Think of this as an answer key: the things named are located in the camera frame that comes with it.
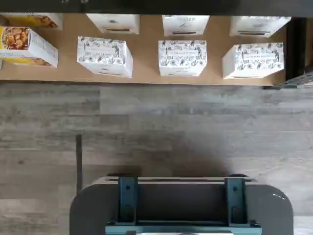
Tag yellow granola box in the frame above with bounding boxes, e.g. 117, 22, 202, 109
0, 26, 59, 68
0, 13, 64, 31

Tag white floral print carton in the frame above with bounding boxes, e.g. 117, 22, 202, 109
222, 42, 285, 80
157, 40, 208, 77
76, 36, 134, 79
229, 15, 292, 38
161, 14, 211, 37
86, 13, 140, 35

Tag white patterned boxes group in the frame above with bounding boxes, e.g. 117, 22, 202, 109
0, 13, 289, 86

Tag black slotted upright post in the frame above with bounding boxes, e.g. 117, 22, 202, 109
262, 16, 313, 90

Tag dark rounded robot base platform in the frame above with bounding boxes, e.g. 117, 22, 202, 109
69, 173, 294, 235

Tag black metal shelf beam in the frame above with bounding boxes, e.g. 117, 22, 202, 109
0, 0, 313, 15

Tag thin dark pole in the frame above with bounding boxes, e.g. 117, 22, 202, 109
75, 134, 83, 196

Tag dark metal base bracket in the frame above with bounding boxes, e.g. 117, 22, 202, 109
116, 176, 138, 227
224, 176, 248, 227

